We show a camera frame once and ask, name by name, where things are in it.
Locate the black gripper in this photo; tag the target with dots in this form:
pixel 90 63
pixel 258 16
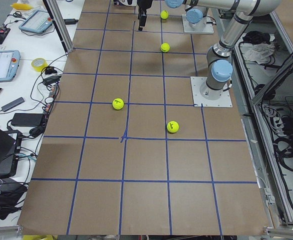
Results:
pixel 143 4

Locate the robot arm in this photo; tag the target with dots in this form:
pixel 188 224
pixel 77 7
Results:
pixel 219 68
pixel 194 14

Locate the tennis ball right side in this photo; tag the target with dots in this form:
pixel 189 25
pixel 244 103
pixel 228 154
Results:
pixel 164 15

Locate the centre tennis ball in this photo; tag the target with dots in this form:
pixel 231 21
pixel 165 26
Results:
pixel 165 47

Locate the tennis ball near gripper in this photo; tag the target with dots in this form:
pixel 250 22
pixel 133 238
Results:
pixel 118 104

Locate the tennis ball far left corner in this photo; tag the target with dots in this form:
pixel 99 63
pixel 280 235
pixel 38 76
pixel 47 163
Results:
pixel 172 127

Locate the blue teach pendant far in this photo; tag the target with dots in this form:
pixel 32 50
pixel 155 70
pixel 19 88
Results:
pixel 37 23

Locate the blue teach pendant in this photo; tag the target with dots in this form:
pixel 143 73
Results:
pixel 37 23
pixel 9 63

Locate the yellow tape roll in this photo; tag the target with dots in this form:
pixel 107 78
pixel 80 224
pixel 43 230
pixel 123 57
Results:
pixel 39 64

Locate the white cloth rag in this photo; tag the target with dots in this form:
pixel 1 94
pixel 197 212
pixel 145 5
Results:
pixel 259 53

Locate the blue teach pendant near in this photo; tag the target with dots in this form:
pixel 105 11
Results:
pixel 9 63

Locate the grey usb hub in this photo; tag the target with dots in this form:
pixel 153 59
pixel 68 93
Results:
pixel 13 104

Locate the black power adapter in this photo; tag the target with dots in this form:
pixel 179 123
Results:
pixel 27 119

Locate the black laptop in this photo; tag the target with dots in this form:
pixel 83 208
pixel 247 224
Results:
pixel 10 143

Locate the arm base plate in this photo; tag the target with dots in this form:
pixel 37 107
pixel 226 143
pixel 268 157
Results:
pixel 204 27
pixel 203 96

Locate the aluminium frame post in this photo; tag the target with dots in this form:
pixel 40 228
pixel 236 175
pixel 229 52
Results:
pixel 59 24

